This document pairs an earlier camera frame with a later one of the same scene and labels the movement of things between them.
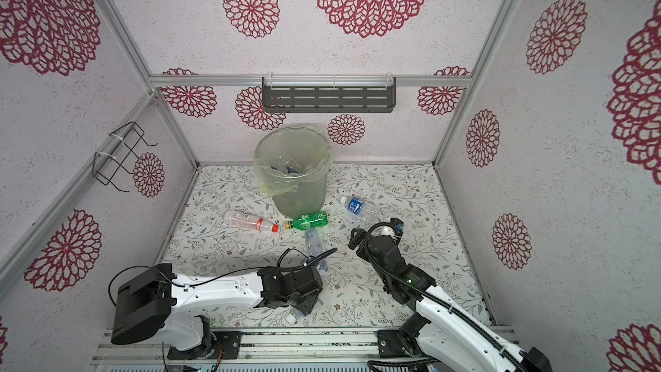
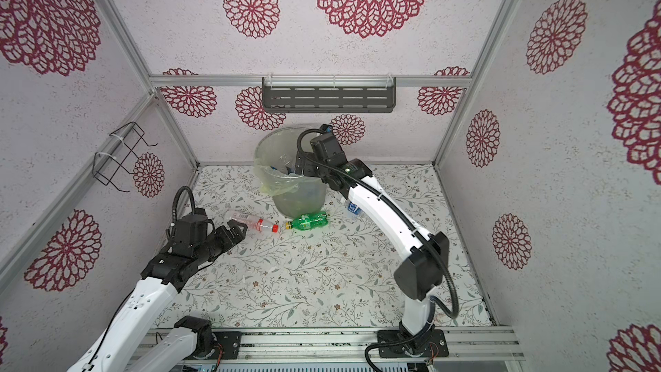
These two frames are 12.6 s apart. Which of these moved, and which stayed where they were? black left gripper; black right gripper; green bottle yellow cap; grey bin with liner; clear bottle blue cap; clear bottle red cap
Moved: black left gripper; black right gripper
Stayed: green bottle yellow cap; clear bottle red cap; clear bottle blue cap; grey bin with liner
